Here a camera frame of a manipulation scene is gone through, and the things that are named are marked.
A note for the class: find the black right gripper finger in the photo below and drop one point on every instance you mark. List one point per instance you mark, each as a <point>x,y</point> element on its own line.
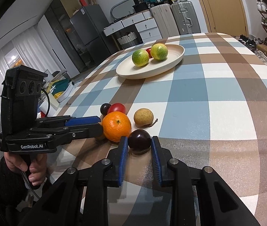
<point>86,131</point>

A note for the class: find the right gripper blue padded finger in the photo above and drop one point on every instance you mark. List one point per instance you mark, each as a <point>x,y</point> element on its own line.
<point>197,192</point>
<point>73,121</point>
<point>80,197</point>

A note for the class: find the orange mandarin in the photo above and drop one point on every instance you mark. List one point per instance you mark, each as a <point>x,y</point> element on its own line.
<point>115,125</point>

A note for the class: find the dark plum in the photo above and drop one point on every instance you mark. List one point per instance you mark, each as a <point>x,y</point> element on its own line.
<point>104,108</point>
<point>139,140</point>

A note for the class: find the person's left hand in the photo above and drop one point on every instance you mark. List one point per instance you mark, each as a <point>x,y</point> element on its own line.
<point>37,167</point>

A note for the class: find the red tomato on table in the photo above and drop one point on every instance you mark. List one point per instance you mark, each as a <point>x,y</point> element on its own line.
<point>117,107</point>

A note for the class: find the cream oval plate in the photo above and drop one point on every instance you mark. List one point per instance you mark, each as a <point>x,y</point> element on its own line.
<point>126,69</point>

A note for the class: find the black glass cabinet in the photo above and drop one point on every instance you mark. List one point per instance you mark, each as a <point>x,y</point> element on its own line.
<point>59,21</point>

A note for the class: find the green lime left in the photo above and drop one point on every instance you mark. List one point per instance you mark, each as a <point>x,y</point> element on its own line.
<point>140,58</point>

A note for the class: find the white laundry basket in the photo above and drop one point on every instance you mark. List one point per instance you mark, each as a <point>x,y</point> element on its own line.
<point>128,40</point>

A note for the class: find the red tomato on plate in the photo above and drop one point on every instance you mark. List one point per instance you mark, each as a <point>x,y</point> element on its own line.
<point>149,52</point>

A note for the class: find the checkered tablecloth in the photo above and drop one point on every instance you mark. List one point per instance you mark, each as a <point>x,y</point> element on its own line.
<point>210,110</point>

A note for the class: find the dark grey refrigerator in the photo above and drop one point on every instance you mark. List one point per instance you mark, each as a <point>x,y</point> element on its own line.
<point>90,22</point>

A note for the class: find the yellow-green lime right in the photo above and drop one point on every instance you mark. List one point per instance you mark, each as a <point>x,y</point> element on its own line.
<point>159,52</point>

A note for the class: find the white drawer desk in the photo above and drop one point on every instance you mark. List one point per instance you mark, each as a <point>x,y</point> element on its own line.
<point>141,23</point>

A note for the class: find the oval mirror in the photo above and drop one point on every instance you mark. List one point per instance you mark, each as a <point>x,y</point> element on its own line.
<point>122,9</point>

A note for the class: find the beige suitcase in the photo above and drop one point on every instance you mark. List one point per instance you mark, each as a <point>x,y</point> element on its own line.
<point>165,20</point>

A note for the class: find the silver suitcase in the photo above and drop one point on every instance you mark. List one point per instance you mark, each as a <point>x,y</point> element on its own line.
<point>185,17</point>

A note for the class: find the wooden door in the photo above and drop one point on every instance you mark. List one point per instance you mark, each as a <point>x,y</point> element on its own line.
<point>225,16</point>

